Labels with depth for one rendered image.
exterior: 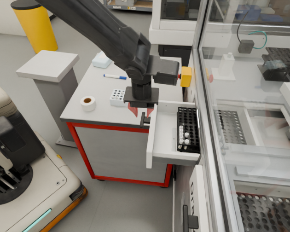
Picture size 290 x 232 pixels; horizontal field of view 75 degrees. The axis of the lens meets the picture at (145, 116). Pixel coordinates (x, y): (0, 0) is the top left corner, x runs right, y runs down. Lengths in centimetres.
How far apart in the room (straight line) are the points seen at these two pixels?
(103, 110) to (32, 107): 149
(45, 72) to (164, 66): 96
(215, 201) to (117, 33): 39
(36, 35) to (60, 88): 189
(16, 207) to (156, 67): 116
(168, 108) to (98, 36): 50
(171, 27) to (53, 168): 119
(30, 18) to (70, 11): 277
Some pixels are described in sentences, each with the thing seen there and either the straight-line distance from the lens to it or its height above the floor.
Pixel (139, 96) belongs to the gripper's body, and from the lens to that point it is 53.
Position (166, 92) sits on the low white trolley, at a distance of 102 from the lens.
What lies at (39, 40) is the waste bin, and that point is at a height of 22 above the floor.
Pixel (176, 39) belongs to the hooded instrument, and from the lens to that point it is 137.
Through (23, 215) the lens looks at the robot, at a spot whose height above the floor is 28.
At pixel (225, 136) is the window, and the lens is 45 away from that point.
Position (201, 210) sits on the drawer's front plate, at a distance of 52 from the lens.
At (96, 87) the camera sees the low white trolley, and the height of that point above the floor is 76.
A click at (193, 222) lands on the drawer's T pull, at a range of 52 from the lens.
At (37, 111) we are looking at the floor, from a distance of 228.
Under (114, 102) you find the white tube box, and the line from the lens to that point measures 94.
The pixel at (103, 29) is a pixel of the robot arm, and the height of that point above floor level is 128.
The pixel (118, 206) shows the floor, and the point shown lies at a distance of 149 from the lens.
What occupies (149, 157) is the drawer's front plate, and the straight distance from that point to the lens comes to 60.
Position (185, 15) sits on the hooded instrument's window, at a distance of 134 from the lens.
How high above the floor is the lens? 141
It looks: 47 degrees down
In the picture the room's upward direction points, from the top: straight up
